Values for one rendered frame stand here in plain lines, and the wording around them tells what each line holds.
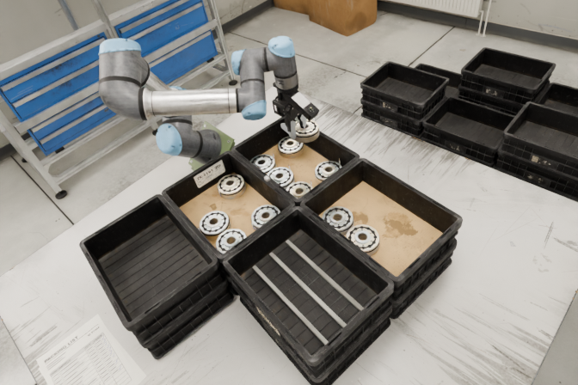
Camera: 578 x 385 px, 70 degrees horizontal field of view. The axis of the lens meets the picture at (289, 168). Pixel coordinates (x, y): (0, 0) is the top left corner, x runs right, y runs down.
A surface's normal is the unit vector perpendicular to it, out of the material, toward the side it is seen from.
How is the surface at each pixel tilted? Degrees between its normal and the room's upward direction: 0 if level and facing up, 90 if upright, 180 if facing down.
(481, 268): 0
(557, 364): 0
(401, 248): 0
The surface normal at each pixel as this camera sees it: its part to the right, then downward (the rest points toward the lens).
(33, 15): 0.73, 0.40
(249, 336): -0.14, -0.71
